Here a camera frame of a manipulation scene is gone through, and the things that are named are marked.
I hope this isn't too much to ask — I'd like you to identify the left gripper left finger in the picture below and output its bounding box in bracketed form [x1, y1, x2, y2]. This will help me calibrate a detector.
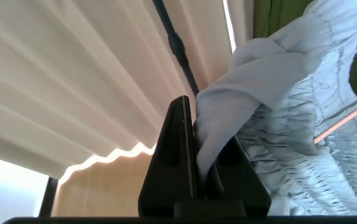
[138, 95, 198, 218]

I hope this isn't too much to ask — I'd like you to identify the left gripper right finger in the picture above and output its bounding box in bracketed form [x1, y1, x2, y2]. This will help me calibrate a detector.
[205, 136, 272, 218]

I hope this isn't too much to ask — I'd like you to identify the pale grey garment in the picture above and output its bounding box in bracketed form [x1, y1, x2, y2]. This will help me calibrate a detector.
[193, 0, 357, 217]

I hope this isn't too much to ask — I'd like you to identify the pink clothes hanger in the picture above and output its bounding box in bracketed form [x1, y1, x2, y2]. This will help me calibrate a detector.
[313, 96, 357, 144]

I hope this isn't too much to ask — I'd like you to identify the green printed shirt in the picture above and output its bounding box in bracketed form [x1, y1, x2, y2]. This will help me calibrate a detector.
[253, 0, 357, 134]

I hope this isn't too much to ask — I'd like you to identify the black clothes rack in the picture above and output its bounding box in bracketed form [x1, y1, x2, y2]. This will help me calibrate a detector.
[151, 0, 201, 96]

